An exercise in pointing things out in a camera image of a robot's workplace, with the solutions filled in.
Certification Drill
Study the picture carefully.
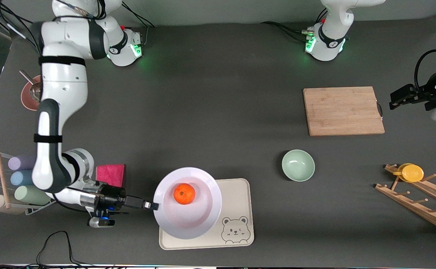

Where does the orange fruit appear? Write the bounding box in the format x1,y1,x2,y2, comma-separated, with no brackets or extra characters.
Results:
173,183,196,205

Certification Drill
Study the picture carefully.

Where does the white round plate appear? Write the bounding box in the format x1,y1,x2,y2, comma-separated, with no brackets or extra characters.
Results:
154,167,223,239

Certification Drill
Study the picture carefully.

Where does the magenta sponge cloth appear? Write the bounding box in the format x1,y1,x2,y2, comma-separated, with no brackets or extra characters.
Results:
96,164,126,188

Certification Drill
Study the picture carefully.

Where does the wooden cutting board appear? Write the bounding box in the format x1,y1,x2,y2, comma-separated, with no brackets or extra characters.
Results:
303,86,385,136

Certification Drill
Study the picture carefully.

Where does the yellow cup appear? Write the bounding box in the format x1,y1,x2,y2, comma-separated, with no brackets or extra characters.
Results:
393,163,424,183

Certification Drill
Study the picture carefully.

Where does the light green cup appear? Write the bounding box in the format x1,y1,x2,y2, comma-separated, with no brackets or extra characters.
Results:
14,185,52,205

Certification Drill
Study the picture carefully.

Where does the blue cup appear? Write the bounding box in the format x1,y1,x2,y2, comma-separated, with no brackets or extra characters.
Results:
10,170,34,186

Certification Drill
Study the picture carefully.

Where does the cream bear print tray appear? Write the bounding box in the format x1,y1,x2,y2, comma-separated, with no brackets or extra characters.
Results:
159,178,254,250

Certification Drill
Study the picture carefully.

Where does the purple cup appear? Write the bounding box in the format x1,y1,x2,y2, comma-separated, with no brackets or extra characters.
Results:
8,155,36,171

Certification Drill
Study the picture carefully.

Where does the wooden peg drying rack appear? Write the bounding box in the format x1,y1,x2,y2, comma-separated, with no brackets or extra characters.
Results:
375,163,436,235

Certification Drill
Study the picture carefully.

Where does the pale green bowl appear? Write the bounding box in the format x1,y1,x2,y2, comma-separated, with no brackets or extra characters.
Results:
282,149,315,182

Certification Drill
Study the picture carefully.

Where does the pink bowl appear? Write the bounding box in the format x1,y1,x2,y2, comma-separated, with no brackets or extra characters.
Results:
21,75,43,111

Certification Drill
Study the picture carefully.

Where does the metal scoop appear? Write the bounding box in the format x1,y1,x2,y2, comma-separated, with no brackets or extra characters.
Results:
19,70,43,102

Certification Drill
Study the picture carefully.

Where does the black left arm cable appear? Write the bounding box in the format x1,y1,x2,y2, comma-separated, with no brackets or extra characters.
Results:
414,49,436,98

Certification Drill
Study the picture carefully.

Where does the black looped table cable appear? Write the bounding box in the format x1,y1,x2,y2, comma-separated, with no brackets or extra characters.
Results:
37,231,91,268

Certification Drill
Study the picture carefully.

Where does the white wire cup holder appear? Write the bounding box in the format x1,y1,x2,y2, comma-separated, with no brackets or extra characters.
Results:
0,149,56,216

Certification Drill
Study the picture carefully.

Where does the black left base cable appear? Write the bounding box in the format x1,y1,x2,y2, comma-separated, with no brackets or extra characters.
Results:
261,21,310,42

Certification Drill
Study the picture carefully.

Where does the black base cable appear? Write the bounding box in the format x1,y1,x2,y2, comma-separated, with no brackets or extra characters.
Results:
122,2,157,28
261,21,310,42

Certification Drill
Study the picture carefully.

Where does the black right base cable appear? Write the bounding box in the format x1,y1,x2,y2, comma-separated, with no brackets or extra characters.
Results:
122,2,157,28

